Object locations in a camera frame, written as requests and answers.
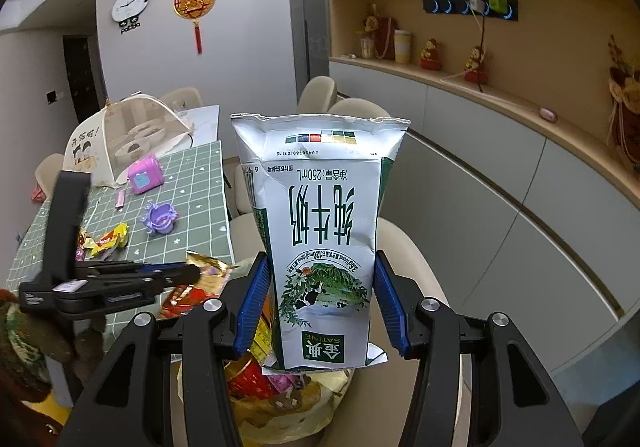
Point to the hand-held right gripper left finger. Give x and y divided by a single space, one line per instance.
250 307

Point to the small pink oval case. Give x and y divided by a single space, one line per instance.
548 113

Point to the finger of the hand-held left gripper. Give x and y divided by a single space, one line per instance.
125 269
130 294

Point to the yellow plastic trash bag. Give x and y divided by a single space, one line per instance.
300 409

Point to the pile of snack wrappers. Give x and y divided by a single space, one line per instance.
107 239

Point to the dried flower bouquet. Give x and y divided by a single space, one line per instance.
625 92

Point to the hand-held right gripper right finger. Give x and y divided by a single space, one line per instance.
392 312

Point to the red Chinese knot ornament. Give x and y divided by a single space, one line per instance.
195 2

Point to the panda wall clock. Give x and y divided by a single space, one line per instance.
131 2

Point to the grey sideboard cabinet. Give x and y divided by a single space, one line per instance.
475 167

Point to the green plug adapter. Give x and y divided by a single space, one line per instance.
497 2

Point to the purple toy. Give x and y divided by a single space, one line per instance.
160 218

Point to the white charger plug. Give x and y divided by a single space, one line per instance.
475 6

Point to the flowers in glass vase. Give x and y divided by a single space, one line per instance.
369 34

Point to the red monkey figurine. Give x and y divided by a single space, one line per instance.
474 63
431 54

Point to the green checked tablecloth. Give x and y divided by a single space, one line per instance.
195 192

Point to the pink paper bag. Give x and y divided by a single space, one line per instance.
37 190

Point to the gold snack wrapper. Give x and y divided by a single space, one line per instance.
212 272

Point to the wall control panel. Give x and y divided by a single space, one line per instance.
51 97

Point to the small pink packet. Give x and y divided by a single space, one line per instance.
120 199

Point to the dark door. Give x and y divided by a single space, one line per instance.
82 77

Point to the black power socket rail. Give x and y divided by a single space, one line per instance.
452 7

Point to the white bowl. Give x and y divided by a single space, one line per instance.
147 131
131 148

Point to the yellow white cup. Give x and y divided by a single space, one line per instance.
401 46

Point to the dark red gift bag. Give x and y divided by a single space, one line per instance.
386 38

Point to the beige mesh food cover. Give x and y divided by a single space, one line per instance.
120 127

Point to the pink toy case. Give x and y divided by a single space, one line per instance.
145 174

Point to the white green milk carton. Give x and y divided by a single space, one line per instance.
320 237

